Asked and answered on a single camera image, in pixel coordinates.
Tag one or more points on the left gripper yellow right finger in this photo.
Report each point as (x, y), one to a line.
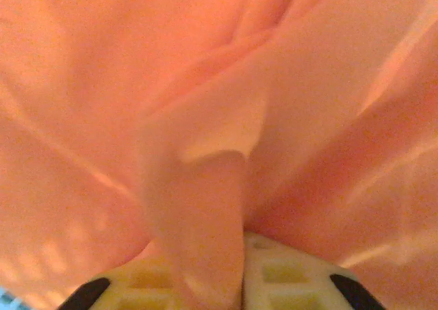
(291, 282)

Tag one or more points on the light orange shorts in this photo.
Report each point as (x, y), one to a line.
(205, 84)

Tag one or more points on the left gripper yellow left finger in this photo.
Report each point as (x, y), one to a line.
(137, 286)

